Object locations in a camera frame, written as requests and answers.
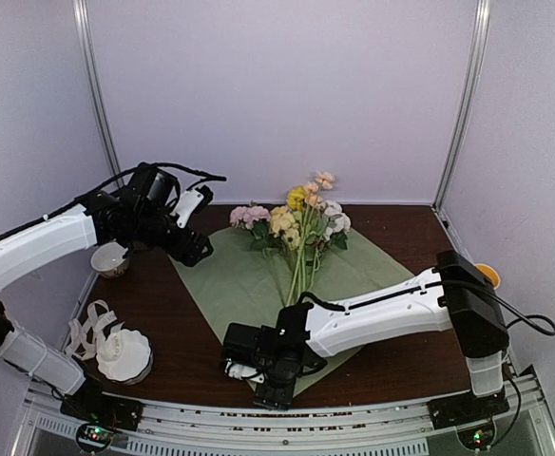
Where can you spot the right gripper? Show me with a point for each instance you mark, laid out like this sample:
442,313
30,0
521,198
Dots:
280,397

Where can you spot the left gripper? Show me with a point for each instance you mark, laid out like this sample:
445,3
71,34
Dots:
192,256

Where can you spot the green wrapping paper sheet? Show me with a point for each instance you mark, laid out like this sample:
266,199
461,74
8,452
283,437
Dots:
237,284

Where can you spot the cream fake flower bunch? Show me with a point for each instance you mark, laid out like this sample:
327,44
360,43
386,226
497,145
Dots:
286,227

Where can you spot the yellow fake flower stem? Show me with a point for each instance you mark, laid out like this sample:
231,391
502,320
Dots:
296,199

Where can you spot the pink fake flower stem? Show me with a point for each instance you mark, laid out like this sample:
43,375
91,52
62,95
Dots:
255,219

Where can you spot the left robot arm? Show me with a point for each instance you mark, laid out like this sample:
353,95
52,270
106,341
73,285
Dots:
151,209

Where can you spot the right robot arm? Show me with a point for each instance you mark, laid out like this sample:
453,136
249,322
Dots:
454,294

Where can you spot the peach fake flower stem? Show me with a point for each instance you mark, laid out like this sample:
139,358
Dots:
312,225

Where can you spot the small white bowl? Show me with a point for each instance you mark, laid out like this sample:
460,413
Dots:
110,260

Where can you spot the white scalloped dish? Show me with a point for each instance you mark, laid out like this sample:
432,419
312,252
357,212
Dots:
124,357

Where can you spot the white ribbon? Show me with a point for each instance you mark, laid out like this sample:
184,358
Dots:
85,338

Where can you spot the white patterned mug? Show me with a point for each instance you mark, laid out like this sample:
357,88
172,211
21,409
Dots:
490,273

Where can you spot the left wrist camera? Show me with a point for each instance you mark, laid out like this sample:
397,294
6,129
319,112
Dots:
191,202

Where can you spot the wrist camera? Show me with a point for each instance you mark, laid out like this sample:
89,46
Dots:
242,372
191,202

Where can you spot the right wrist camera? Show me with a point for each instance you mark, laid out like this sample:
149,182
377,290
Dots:
242,372

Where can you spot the front aluminium rail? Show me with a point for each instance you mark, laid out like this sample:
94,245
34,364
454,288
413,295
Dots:
397,428

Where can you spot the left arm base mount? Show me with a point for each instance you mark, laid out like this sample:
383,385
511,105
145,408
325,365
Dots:
104,416

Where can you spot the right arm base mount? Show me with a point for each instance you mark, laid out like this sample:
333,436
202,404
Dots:
472,417

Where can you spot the left aluminium frame post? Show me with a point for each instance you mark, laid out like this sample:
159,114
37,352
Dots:
82,24

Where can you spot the aluminium corner frame post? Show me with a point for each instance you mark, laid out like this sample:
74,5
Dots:
477,51

